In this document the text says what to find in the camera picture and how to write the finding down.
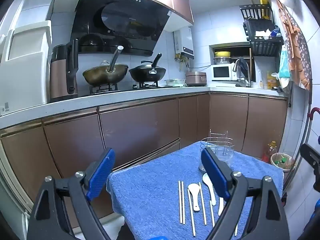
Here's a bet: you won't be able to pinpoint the yellow detergent bottle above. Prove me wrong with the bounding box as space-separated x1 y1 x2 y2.
267 71 278 90

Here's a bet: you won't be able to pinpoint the clear utensil holder with rack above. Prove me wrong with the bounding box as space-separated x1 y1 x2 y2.
200 129 234 169

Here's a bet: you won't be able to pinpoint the brown knife block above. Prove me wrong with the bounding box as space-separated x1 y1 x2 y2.
49 39 79 102

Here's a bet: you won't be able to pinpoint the white microwave oven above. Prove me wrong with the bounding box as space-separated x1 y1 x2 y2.
212 63 238 81

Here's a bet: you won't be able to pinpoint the brass wok with handle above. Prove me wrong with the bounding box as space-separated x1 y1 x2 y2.
82 46 129 87

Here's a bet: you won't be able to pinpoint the chrome kitchen faucet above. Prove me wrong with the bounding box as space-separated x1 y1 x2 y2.
233 57 251 87

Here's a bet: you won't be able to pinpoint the cooking oil bottle on floor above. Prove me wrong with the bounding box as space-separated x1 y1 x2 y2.
262 140 278 163

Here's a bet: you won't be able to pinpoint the white ceramic spoon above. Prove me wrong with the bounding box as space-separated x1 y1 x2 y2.
188 183 200 211

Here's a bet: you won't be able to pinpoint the black frying pan with lid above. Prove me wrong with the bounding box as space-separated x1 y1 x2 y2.
129 53 166 83

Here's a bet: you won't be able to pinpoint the brown rice cooker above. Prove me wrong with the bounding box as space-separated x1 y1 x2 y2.
185 72 207 87

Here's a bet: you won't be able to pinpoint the black wall dish rack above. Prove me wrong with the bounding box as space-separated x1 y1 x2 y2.
239 4 283 57

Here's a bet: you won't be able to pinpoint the yellow lidded glass bowl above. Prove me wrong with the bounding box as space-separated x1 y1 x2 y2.
214 51 232 64

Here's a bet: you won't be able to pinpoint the light blue ceramic spoon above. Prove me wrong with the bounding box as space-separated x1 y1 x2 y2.
202 173 216 206

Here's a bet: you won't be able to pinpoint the black range hood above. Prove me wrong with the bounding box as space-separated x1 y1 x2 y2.
71 0 171 56

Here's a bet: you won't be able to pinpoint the white refrigerator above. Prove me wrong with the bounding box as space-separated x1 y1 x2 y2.
1 0 54 115

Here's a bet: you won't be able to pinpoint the wicker waste basket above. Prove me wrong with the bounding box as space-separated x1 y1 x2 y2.
270 153 295 172

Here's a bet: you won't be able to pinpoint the white water heater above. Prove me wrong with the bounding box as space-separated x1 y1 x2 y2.
174 27 194 59

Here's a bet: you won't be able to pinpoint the brown lower cabinets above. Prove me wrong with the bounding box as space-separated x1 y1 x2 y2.
0 91 289 227

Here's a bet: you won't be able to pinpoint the orange patterned hanging cloth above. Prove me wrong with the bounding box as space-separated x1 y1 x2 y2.
276 0 312 90

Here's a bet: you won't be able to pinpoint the blue towel mat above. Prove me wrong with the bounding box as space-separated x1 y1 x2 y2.
106 140 285 240

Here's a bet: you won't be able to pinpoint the teal hanging bag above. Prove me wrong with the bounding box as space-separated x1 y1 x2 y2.
278 45 291 79

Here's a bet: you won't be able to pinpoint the gas stove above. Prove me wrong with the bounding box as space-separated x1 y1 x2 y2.
89 81 161 95

